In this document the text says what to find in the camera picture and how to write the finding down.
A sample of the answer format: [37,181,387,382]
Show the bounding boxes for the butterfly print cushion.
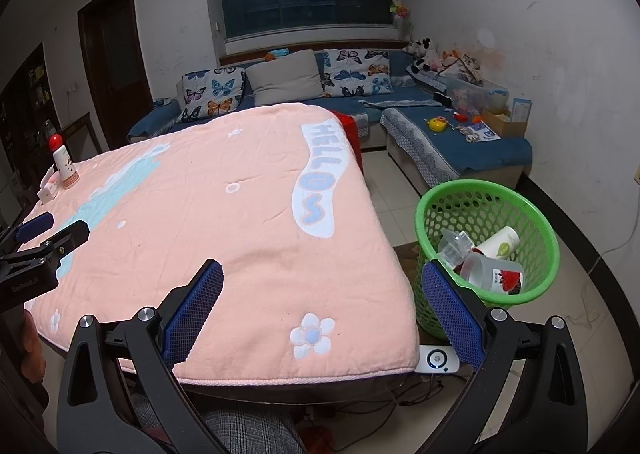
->
[322,48,393,98]
[176,66,247,123]

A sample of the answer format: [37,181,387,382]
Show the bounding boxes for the orange plush toy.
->
[435,50,483,84]

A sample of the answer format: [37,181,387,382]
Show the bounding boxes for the translucent cup red label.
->
[459,254,525,295]

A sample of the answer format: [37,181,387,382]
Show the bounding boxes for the blue sofa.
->
[126,50,533,199]

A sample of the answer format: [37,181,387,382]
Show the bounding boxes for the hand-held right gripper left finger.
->
[56,258,224,454]

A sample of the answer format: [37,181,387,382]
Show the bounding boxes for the green plastic wastebasket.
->
[414,179,560,341]

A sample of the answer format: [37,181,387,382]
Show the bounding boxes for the pink printed blanket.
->
[22,102,421,387]

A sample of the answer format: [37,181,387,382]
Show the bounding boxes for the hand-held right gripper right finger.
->
[421,259,588,454]

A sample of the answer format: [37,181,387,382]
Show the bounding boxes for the dark cabinet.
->
[0,41,66,215]

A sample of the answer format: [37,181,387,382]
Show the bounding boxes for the printed booklet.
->
[462,123,502,142]

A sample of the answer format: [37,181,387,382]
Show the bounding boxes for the dark wooden chair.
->
[59,112,108,162]

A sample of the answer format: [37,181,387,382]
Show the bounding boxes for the gray sofa cover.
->
[381,106,481,185]

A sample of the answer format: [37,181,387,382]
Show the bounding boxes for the dark wooden door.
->
[77,0,155,152]

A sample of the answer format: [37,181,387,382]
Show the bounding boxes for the white paper cup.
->
[475,226,521,262]

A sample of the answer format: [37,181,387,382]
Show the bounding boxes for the red plastic stool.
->
[330,110,365,169]

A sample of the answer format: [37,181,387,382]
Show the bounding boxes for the black white plush cow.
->
[404,38,436,72]

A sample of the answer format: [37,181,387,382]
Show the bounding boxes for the white floor device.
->
[417,345,460,376]

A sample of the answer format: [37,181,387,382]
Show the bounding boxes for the white bottle red cap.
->
[48,134,81,191]

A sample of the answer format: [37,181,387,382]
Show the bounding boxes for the cardboard box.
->
[482,106,528,139]

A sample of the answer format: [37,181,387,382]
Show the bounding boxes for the artificial flowers in vase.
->
[390,0,416,39]

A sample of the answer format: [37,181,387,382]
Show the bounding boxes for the person's plaid trouser leg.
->
[132,394,307,454]

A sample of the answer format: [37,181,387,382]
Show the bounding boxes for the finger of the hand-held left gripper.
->
[0,219,91,275]
[0,212,55,255]

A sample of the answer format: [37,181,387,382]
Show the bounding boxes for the clear plastic storage box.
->
[444,76,508,115]

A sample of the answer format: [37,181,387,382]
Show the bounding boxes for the gray cushion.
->
[245,50,325,107]

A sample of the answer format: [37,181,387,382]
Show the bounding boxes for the person's left hand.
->
[20,306,47,387]

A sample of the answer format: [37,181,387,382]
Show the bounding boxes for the clear plastic packaging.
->
[437,229,476,269]

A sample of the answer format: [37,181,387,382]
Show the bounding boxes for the small white box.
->
[37,169,63,207]

